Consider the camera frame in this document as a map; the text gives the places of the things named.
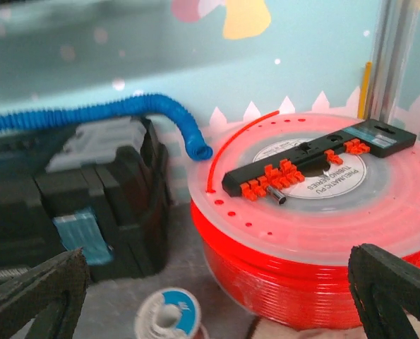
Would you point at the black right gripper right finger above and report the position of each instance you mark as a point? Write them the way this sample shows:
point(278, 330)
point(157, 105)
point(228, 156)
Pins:
point(385, 290)

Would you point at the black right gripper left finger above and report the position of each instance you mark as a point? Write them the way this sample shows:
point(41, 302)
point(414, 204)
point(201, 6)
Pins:
point(50, 294)

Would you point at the black plastic toolbox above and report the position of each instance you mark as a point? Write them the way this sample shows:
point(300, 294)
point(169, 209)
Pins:
point(98, 187)

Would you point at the white knit work glove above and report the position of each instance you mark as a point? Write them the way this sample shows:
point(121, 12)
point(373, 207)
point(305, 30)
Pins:
point(266, 329)

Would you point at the yellow rod in corner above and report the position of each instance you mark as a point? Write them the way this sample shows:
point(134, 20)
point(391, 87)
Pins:
point(364, 90)

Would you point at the solder wire spool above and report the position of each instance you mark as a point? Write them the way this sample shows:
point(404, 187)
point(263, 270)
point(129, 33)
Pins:
point(170, 313)

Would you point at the black socket rail orange clips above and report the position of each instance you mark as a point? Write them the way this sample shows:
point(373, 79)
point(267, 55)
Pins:
point(270, 175)

